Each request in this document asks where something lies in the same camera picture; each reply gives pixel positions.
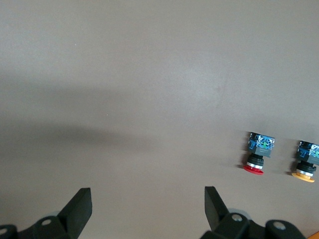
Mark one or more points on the brown table cover sheet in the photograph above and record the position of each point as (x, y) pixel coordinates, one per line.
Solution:
(149, 74)

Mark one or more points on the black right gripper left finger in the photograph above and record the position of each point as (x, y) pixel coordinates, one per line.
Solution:
(72, 216)

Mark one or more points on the yellow push button switch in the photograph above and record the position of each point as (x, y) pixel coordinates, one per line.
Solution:
(307, 159)

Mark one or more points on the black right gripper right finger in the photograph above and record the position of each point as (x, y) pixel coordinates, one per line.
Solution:
(219, 219)

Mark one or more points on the red push button switch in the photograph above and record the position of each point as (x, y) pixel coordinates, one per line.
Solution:
(260, 149)

